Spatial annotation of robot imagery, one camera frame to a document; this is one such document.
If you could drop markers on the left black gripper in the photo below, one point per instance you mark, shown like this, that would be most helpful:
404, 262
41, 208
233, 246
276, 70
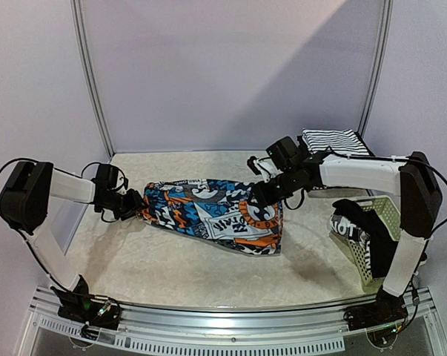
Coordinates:
135, 205

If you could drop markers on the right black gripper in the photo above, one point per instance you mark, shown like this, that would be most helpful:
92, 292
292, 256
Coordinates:
264, 191

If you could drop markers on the colourful graphic print garment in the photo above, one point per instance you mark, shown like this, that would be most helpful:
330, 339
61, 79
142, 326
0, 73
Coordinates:
217, 211

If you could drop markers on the black white striped shirt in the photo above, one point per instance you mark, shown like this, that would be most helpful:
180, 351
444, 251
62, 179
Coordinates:
346, 142

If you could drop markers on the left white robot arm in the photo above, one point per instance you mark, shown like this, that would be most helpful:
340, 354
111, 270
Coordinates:
24, 204

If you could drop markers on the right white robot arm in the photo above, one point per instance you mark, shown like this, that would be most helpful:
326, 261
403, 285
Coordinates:
387, 234

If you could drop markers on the white perforated laundry basket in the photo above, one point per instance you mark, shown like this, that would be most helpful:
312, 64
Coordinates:
375, 244

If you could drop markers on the black white lettered garment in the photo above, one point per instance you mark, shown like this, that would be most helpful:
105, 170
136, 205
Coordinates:
371, 237

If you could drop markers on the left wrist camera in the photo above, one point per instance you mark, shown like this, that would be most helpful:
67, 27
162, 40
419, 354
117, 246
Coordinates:
110, 177

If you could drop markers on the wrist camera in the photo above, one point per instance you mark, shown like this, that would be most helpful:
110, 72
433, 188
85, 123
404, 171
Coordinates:
284, 156
110, 177

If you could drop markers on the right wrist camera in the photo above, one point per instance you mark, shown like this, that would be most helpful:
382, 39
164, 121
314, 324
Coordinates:
284, 156

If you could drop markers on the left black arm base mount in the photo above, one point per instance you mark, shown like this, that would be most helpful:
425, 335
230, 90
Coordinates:
89, 309

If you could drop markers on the aluminium front rail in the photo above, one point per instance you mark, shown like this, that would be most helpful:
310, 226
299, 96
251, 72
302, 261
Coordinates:
317, 329

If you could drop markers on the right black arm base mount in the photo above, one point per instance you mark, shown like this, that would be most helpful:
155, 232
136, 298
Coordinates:
386, 308

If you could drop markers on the right aluminium frame post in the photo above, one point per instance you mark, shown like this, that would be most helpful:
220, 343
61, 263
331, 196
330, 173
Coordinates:
377, 65

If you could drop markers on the aluminium frame post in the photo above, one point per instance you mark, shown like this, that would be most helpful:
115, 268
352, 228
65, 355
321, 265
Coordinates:
90, 78
377, 65

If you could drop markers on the left aluminium frame post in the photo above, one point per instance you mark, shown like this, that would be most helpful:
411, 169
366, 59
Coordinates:
90, 78

